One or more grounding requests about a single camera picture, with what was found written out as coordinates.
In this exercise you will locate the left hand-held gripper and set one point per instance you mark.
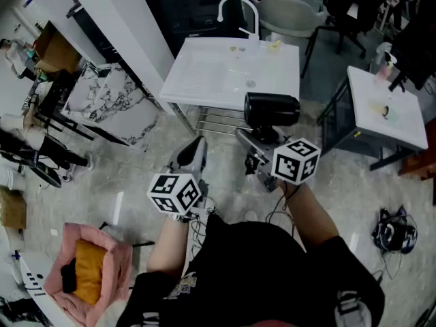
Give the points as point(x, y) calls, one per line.
point(173, 192)

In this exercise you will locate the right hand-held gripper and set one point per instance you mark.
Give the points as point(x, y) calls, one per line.
point(294, 162)

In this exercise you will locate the white sink basin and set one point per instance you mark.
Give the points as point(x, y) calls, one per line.
point(204, 73)

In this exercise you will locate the person's right forearm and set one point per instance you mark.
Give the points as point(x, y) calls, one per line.
point(311, 216)

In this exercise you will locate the person's left forearm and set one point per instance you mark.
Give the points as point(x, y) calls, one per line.
point(167, 247)

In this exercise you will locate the black metal basin stand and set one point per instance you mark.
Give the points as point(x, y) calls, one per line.
point(337, 121)

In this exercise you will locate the marble pattern cabinet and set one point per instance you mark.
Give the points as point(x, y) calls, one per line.
point(109, 104)

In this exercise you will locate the small yellow toy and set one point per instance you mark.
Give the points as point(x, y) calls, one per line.
point(274, 45)

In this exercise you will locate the pink pet bed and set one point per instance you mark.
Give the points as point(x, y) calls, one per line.
point(112, 261)

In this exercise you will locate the white curved faucet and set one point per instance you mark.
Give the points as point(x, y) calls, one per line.
point(253, 12)

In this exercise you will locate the person's black t-shirt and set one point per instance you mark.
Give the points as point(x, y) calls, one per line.
point(259, 278)

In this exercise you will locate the grey armchair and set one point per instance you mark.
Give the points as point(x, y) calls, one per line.
point(289, 15)

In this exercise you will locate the small white basin top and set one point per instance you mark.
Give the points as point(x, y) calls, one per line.
point(391, 114)

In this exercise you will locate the pink bottle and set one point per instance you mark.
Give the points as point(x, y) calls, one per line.
point(383, 73)

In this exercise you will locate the yellow cushion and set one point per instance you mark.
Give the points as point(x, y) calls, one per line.
point(89, 271)

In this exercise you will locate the large open cardboard box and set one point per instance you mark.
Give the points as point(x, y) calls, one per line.
point(56, 49)

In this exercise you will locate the black pouch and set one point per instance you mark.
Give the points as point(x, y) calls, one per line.
point(69, 276)

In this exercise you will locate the black office chair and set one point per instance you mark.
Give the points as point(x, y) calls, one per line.
point(354, 5)

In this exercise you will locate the small cardboard box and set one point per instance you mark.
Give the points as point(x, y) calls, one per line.
point(13, 210)

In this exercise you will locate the black monitor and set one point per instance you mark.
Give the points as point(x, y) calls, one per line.
point(415, 46)

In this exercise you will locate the white panel black marks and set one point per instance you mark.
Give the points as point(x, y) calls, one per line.
point(34, 278)

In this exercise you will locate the chrome frame stand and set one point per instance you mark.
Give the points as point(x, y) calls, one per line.
point(218, 119)

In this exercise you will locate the black metal frame table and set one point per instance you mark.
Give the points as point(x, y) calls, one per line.
point(54, 94)

